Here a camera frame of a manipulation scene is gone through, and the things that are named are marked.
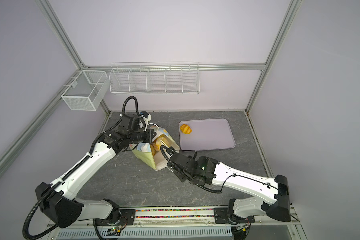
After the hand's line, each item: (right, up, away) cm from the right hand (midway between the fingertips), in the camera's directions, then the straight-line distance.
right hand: (181, 165), depth 71 cm
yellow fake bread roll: (+2, +16, +34) cm, 38 cm away
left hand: (-13, +14, +5) cm, 20 cm away
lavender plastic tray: (+18, +12, +40) cm, 46 cm away
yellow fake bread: (-12, +11, +4) cm, 17 cm away
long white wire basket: (-19, +51, +29) cm, 61 cm away
